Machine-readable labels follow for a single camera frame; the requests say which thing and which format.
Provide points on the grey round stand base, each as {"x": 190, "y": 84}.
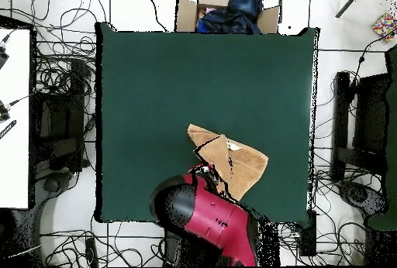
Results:
{"x": 359, "y": 195}
{"x": 52, "y": 184}

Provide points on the grey metal bar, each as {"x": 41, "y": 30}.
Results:
{"x": 350, "y": 1}

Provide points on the dark blue clothing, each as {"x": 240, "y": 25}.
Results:
{"x": 242, "y": 7}

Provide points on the tan terry towel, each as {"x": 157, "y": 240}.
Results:
{"x": 245, "y": 165}

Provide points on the dark green table cloth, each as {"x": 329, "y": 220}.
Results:
{"x": 149, "y": 79}

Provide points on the black equipment stand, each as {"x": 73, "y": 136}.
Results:
{"x": 369, "y": 110}
{"x": 59, "y": 119}

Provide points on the multicoloured speckled item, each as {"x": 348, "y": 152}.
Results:
{"x": 384, "y": 26}

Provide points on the black slotted strip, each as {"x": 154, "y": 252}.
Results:
{"x": 7, "y": 129}

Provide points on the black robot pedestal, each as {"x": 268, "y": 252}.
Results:
{"x": 173, "y": 249}

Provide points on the white table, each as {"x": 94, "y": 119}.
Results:
{"x": 15, "y": 141}

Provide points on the black power strip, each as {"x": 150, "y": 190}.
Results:
{"x": 307, "y": 234}
{"x": 91, "y": 252}

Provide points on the open cardboard box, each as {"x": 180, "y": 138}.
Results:
{"x": 186, "y": 14}

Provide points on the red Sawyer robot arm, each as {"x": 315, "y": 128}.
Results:
{"x": 217, "y": 215}

